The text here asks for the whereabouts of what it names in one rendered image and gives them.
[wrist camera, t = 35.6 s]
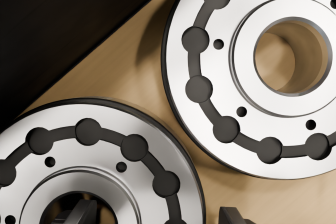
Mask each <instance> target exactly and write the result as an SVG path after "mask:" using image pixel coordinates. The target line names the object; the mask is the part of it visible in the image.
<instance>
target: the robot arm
mask: <svg viewBox="0 0 336 224"><path fill-rule="evenodd" d="M96 218H97V201H96V200H89V199H80V200H79V202H78V203H77V204H76V206H75V207H74V209H73V210H65V211H63V212H61V213H59V214H58V215H57V216H56V217H55V219H54V220H53V221H52V222H51V224H96ZM218 224H256V223H255V222H253V221H251V220H250V219H245V218H243V217H242V215H241V214H240V212H239V211H238V209H237V208H236V207H227V206H221V207H220V208H219V216H218Z"/></svg>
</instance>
